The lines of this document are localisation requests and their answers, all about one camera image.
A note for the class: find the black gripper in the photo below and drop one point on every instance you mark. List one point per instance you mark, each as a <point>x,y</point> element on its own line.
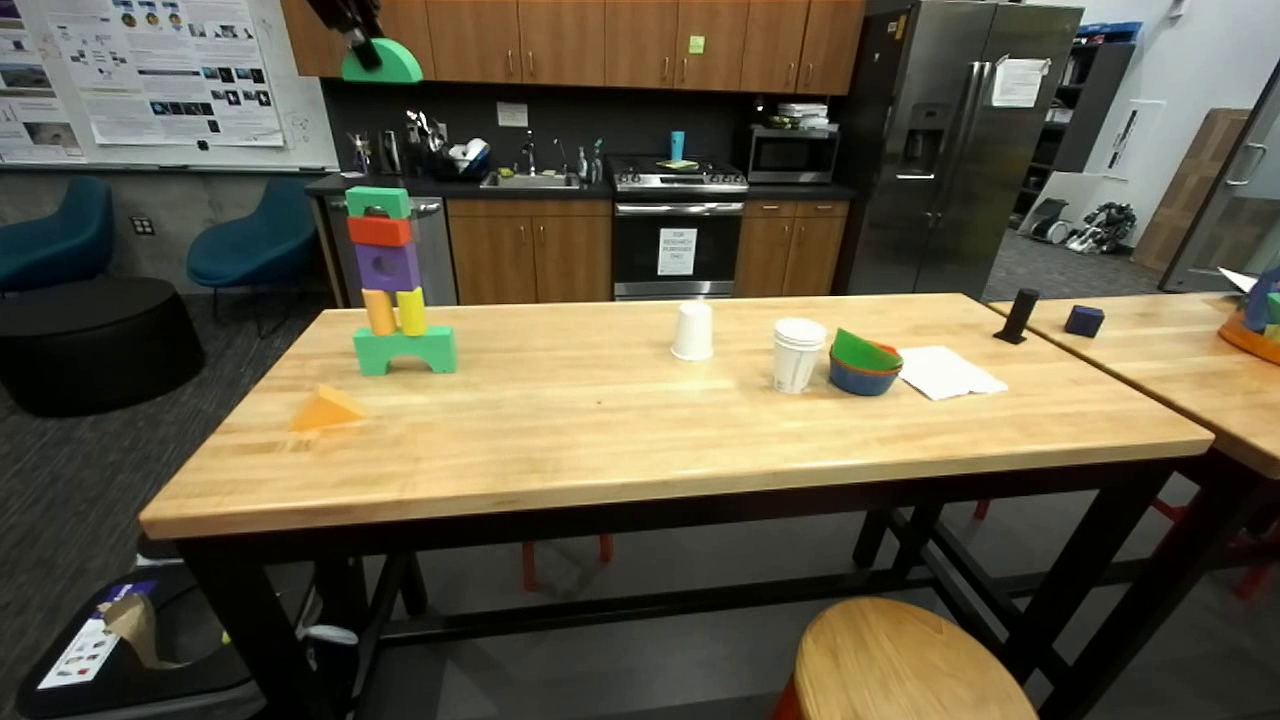
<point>347,12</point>

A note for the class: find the green half-round foam block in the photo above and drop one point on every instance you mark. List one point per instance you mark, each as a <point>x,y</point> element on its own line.
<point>392,66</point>

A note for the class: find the dish rack with dishes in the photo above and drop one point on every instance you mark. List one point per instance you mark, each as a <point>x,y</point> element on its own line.
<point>445,155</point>

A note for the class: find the green notched foam block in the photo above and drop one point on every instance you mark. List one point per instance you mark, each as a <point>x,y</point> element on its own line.
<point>363,202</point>

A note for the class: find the white printed paper poster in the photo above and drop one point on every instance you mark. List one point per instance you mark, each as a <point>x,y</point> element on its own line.
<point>187,66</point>
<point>32,93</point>

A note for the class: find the red foam block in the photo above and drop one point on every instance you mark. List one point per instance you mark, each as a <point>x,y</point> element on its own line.
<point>382,234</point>

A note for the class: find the metal sink faucet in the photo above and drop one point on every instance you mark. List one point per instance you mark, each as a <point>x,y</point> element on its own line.
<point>530,155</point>

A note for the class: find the stainless steel dishwasher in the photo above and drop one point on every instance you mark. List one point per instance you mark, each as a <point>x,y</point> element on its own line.
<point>435,245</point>

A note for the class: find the wooden upper kitchen cabinets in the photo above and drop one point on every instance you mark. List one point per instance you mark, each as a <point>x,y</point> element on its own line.
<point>572,42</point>

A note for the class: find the blue lounge chair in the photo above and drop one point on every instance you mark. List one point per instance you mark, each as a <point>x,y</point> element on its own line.
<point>53,234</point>
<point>260,243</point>

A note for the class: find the clear soap bottle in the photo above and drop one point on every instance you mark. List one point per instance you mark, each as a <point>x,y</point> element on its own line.
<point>595,160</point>

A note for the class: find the wide wooden lower cabinet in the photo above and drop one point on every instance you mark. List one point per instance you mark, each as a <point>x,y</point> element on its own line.
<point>530,251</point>

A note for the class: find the orange foam cylinder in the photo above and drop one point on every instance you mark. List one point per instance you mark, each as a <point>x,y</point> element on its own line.
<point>378,310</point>

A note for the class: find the yellow foam cylinder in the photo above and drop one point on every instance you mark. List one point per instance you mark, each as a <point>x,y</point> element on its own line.
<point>413,310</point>

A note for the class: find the green foam bridge block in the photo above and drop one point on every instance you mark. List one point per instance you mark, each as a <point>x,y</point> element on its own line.
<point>407,344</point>

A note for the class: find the blue cup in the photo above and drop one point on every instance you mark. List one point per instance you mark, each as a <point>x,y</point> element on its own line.
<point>676,147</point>

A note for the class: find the green sticky note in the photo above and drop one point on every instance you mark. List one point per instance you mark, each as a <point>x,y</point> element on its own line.
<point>696,47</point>

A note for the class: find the stainless steel oven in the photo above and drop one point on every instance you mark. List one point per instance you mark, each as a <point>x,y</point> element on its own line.
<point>676,202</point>

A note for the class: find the orange foam wedge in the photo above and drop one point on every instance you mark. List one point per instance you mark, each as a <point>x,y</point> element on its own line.
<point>327,409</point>

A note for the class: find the white paper on oven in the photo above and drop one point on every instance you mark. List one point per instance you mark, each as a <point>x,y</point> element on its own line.
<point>676,251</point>

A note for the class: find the black round ottoman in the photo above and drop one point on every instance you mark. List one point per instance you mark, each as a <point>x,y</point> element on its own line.
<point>95,344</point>

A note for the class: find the white upside-down paper cup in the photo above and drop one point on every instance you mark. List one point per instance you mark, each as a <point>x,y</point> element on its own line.
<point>692,328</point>

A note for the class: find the stainless steel microwave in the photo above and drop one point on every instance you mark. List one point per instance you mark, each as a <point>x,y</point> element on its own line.
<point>791,155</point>

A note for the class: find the white dishes pile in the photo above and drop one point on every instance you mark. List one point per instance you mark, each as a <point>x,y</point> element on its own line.
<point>800,117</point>

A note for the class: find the narrow wooden lower cabinet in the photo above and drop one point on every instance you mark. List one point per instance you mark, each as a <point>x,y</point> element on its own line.
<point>791,245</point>

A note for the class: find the white ribbed plastic cup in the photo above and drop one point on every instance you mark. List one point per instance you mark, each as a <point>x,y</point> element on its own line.
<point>799,354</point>

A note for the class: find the red metal stool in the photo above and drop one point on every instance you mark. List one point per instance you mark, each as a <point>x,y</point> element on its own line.
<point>530,563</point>

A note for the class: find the green plastic bowl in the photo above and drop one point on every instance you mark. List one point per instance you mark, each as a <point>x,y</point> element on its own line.
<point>857,348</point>

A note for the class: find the long wooden table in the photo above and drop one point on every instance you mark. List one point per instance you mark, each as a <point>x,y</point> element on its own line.
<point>266,626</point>

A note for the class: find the stainless steel refrigerator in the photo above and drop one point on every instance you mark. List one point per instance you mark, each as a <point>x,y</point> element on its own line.
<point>962,172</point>

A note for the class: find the white paper on refrigerator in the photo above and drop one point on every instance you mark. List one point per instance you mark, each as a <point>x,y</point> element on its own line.
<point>1020,80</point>

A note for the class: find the black bin with sticker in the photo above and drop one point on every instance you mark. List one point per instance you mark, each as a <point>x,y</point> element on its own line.
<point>104,655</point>

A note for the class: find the white paper napkin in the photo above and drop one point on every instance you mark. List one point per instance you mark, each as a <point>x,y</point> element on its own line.
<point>951,372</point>

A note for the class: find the black upright stand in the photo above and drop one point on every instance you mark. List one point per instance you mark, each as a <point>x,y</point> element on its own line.
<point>1020,315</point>

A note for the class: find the dark storage shelf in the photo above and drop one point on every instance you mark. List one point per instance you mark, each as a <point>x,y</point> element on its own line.
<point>1100,93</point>

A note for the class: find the dark blue cube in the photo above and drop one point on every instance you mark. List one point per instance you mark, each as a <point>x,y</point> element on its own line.
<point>1085,320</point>

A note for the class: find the wooden round stool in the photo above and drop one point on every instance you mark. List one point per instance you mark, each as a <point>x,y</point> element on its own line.
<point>906,664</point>

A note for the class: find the leaning wooden board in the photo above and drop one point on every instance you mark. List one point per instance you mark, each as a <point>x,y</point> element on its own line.
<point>1193,187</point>

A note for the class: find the white wall whiteboard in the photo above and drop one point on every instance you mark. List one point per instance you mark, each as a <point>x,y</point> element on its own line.
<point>306,80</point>

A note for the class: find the white wall outlet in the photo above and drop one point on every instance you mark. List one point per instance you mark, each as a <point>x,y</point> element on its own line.
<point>514,115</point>

